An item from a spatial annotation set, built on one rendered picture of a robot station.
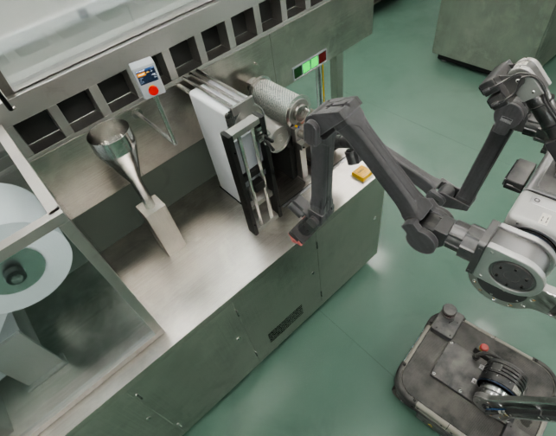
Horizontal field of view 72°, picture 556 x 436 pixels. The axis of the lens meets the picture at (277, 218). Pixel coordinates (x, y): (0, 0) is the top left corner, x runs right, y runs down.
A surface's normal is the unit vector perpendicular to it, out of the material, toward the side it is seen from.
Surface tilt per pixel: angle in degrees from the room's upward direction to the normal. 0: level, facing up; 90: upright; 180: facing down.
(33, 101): 90
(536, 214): 0
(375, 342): 0
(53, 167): 90
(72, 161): 90
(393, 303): 0
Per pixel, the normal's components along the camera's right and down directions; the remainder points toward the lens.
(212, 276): -0.13, -0.64
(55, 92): 0.66, 0.51
